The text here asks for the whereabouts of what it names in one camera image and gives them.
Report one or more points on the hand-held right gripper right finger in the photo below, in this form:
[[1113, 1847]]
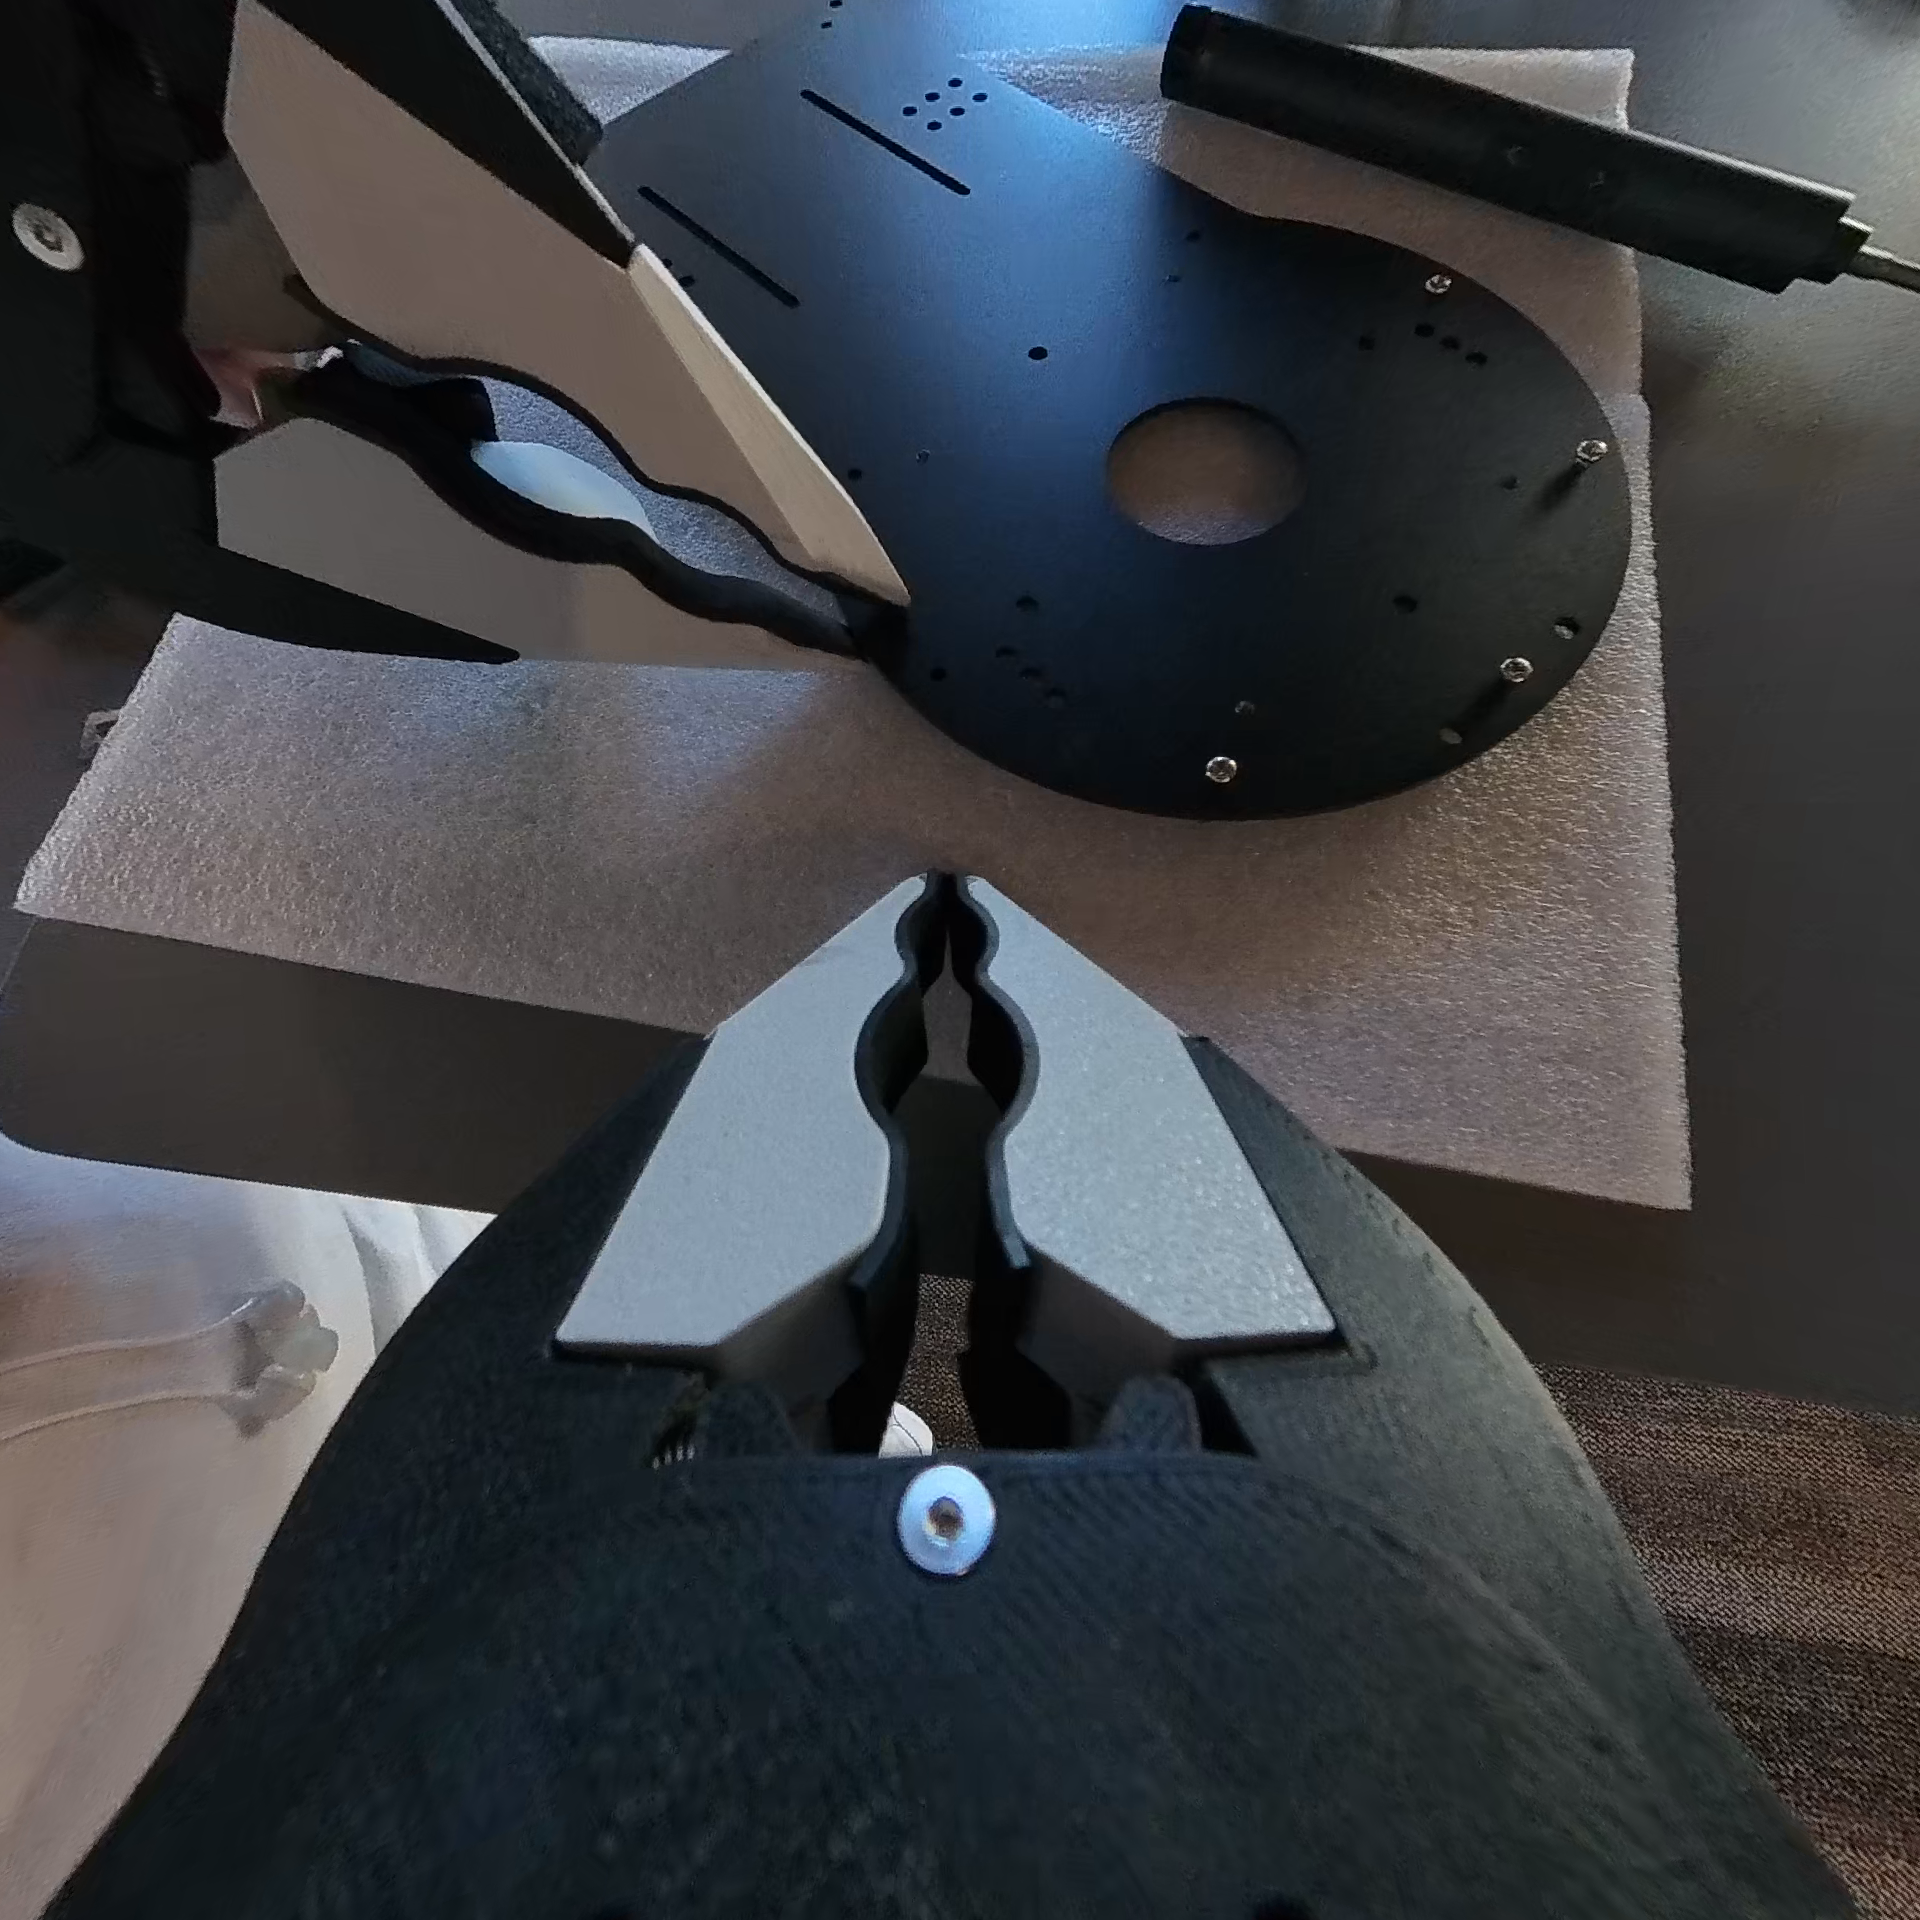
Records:
[[1155, 1184]]

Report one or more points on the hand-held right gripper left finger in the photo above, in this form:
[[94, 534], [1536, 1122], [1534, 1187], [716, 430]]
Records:
[[734, 1184]]

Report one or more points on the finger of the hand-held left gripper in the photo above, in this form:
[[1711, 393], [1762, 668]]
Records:
[[344, 511], [405, 225]]

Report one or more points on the black metal base plate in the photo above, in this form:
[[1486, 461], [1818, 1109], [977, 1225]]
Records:
[[1050, 301]]

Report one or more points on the black electric screwdriver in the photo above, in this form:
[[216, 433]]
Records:
[[1501, 135]]

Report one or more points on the white foam sheet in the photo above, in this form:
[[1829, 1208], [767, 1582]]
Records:
[[524, 810]]

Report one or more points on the person's white shirt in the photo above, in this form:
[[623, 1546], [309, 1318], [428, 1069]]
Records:
[[151, 1574]]

